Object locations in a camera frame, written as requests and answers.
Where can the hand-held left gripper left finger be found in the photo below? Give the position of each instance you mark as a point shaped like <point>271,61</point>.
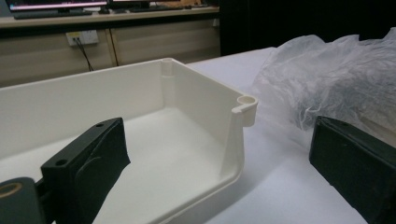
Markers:
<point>77,168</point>

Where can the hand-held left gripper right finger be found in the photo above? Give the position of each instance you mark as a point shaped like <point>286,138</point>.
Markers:
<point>358,168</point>

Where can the clear printed plastic bag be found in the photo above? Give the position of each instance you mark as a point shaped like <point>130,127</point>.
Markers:
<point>327,77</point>

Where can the white plastic bin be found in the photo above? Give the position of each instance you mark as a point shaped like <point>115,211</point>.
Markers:
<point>174,149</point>

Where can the black keyboard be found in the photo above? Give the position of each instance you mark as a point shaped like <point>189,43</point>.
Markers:
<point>49,14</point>

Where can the beige desk shelf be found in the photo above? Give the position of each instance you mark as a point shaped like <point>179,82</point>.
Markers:
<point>124,16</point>

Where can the black curtain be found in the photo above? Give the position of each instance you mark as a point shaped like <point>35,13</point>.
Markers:
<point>295,18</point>

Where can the computer monitor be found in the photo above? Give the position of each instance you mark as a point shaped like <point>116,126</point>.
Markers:
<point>56,4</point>

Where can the white wall socket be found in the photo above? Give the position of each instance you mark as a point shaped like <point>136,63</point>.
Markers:
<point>88,37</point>

